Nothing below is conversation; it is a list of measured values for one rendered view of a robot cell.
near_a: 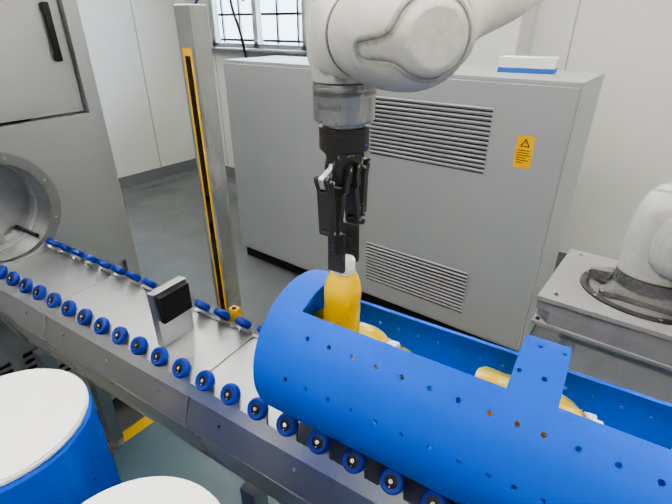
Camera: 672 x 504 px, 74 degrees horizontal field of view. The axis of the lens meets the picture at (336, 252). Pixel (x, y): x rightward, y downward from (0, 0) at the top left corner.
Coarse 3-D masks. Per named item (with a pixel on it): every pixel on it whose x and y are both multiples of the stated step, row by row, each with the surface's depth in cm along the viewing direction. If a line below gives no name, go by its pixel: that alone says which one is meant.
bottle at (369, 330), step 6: (318, 312) 91; (360, 324) 87; (366, 324) 87; (360, 330) 86; (366, 330) 85; (372, 330) 85; (378, 330) 86; (372, 336) 84; (378, 336) 85; (384, 336) 85; (384, 342) 84
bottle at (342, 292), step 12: (336, 276) 75; (348, 276) 75; (324, 288) 77; (336, 288) 75; (348, 288) 75; (360, 288) 77; (324, 300) 78; (336, 300) 76; (348, 300) 75; (360, 300) 78; (324, 312) 79; (336, 312) 77; (348, 312) 77; (336, 324) 78; (348, 324) 78
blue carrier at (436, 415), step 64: (320, 320) 74; (384, 320) 94; (256, 384) 79; (320, 384) 71; (384, 384) 66; (448, 384) 63; (512, 384) 60; (576, 384) 76; (384, 448) 67; (448, 448) 61; (512, 448) 57; (576, 448) 77; (640, 448) 52
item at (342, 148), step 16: (320, 128) 64; (368, 128) 64; (320, 144) 65; (336, 144) 63; (352, 144) 63; (368, 144) 65; (336, 160) 64; (352, 160) 67; (336, 176) 65; (352, 176) 69
